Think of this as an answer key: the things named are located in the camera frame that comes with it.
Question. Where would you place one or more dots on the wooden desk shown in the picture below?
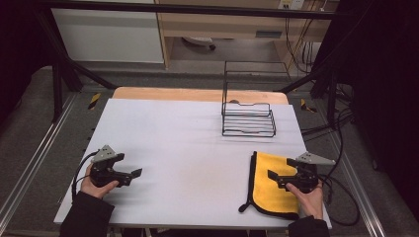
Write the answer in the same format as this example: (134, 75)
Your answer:
(230, 24)

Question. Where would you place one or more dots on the person's left hand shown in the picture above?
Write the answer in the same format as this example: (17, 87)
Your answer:
(94, 189)

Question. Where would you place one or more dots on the yellow black floor tape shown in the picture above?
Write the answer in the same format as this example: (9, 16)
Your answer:
(307, 106)

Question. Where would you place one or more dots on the wall socket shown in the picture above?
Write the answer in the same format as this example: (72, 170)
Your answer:
(291, 4)

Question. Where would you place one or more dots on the black metal stand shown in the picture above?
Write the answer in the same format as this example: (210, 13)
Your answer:
(324, 79)
(62, 69)

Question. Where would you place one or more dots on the white cabinet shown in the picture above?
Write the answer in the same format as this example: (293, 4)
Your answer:
(108, 34)

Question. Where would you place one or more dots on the aluminium floor rail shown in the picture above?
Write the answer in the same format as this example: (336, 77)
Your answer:
(360, 187)
(36, 158)

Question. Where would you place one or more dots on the white power strip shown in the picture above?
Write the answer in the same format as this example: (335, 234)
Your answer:
(199, 41)

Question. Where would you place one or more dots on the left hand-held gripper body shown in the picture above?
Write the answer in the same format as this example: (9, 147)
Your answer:
(102, 171)

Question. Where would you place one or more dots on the person's right hand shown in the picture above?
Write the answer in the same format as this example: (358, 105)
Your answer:
(309, 202)

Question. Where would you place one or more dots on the dark curtain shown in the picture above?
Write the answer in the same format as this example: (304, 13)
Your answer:
(19, 49)
(385, 82)

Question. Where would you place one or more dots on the yellow towel with black trim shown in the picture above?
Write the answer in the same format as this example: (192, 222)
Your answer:
(276, 197)

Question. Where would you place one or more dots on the black metal frame bar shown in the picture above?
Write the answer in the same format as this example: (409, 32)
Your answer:
(197, 9)

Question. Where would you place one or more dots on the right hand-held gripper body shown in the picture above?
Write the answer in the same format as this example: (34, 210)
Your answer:
(308, 174)

